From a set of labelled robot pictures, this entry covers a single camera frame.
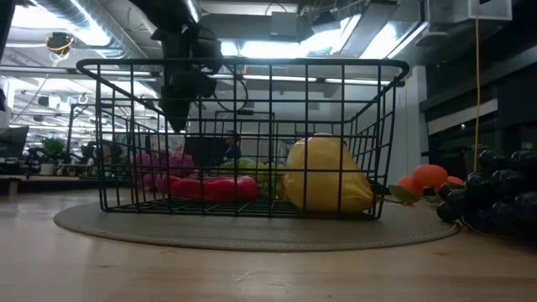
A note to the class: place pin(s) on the black grape bunch with leaf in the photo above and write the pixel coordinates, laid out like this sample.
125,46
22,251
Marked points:
503,193

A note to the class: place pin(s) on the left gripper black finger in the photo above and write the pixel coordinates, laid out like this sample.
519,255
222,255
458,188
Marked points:
178,113

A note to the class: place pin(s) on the green grape bunch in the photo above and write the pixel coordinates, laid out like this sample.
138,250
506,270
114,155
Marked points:
268,178

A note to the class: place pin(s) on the black aluminium table frame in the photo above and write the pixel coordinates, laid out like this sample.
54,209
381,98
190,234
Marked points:
5,25

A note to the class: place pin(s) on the round grey placemat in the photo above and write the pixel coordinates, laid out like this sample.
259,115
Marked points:
251,235

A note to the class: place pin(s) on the orange clementine cluster with leaves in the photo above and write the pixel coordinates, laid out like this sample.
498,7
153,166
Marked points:
430,176

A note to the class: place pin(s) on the green plant in white pot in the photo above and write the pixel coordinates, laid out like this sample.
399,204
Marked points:
52,149

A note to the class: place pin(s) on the person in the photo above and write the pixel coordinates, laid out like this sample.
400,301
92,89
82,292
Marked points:
232,149

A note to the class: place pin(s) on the dark computer monitor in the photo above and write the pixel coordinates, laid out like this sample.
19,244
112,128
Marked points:
12,142

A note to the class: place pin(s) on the yellow bell pepper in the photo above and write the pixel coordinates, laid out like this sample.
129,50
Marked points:
323,189

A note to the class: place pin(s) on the white ceiling unit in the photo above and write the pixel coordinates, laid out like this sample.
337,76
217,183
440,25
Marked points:
470,10

